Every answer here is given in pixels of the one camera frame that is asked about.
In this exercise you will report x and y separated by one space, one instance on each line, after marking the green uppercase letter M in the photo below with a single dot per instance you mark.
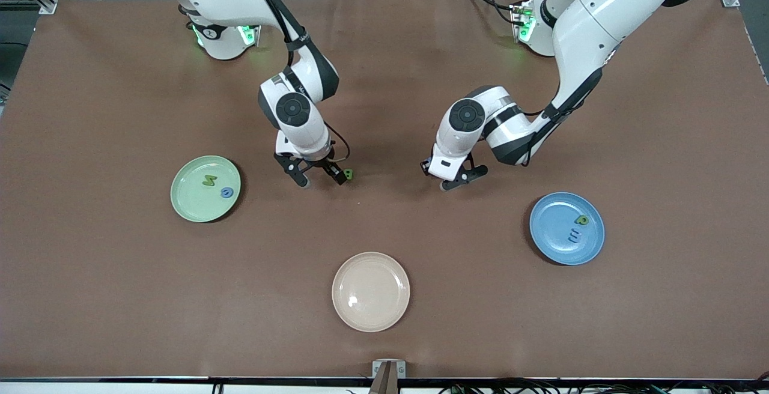
209 181

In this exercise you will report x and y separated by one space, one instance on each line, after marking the blue uppercase letter C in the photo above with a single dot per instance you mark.
226 192

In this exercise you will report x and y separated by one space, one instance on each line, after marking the green round plate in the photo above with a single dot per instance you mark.
192 202

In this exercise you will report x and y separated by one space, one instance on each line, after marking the cream round plate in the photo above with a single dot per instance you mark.
370 292

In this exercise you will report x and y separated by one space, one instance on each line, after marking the green lowercase letter p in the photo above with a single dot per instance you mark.
581 220

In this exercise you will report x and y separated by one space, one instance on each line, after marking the brown table cover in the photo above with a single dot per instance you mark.
120 292

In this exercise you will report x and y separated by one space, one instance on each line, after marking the blue lowercase letter m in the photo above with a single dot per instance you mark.
575 236

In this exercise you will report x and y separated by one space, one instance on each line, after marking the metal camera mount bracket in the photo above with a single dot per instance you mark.
389 376

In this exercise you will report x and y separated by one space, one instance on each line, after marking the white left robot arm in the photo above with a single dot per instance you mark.
601 15

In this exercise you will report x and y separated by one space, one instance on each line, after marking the blue round plate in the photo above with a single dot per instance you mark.
553 244

